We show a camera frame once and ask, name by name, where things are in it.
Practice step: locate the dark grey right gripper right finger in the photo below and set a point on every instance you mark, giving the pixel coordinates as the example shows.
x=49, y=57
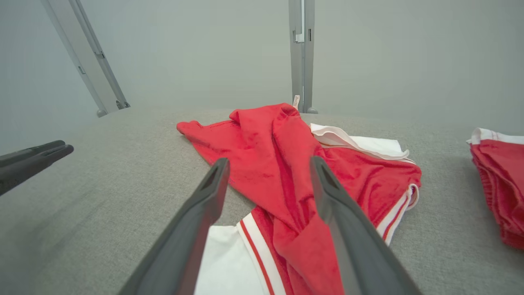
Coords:
x=360, y=254

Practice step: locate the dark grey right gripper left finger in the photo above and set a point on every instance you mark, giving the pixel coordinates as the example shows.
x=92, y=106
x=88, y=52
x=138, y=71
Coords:
x=184, y=246

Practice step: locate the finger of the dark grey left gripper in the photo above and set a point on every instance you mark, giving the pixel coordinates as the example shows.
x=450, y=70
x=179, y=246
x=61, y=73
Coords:
x=24, y=152
x=28, y=170

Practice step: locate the red white printed jersey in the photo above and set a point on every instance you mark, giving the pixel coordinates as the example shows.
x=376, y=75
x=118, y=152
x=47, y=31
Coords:
x=270, y=164

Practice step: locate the red shorts with white stripe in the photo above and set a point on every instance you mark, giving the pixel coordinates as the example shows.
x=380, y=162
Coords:
x=503, y=184

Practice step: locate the slanted grey metal post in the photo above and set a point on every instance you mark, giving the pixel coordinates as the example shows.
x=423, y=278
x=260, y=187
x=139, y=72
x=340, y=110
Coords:
x=88, y=53

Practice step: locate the upright grey metal post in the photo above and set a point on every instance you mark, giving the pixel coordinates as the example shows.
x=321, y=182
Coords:
x=295, y=73

